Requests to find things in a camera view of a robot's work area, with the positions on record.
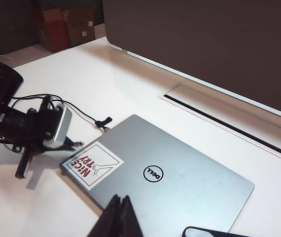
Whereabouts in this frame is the silver Dell laptop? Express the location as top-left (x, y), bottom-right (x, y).
top-left (59, 114), bottom-right (256, 234)

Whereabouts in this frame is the thin black laptop cable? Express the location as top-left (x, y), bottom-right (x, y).
top-left (11, 93), bottom-right (112, 134)

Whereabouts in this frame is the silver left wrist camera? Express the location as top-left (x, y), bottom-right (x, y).
top-left (48, 103), bottom-right (73, 149)

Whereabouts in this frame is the reddish cardboard box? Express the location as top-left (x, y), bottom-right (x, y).
top-left (37, 6), bottom-right (70, 53)

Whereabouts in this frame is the white NICE TRY sticker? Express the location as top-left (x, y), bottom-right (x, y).
top-left (62, 141), bottom-right (125, 191)

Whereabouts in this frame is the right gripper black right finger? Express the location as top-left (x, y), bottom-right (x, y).
top-left (120, 195), bottom-right (144, 237)

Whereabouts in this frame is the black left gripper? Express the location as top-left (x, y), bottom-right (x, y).
top-left (0, 95), bottom-right (78, 179)

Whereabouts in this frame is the brown desk divider panel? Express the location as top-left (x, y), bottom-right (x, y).
top-left (102, 0), bottom-right (281, 119)

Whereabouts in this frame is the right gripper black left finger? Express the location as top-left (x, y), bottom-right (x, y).
top-left (92, 194), bottom-right (123, 237)

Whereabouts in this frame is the black smartphone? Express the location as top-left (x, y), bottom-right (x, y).
top-left (181, 218), bottom-right (234, 237)

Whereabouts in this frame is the white desk cable slot cover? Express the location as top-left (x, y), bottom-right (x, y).
top-left (157, 83), bottom-right (281, 164)

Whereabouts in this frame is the brown cardboard box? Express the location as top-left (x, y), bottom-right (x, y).
top-left (63, 4), bottom-right (99, 48)

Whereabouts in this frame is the black charging cable silver plug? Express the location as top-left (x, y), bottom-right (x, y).
top-left (66, 139), bottom-right (85, 152)

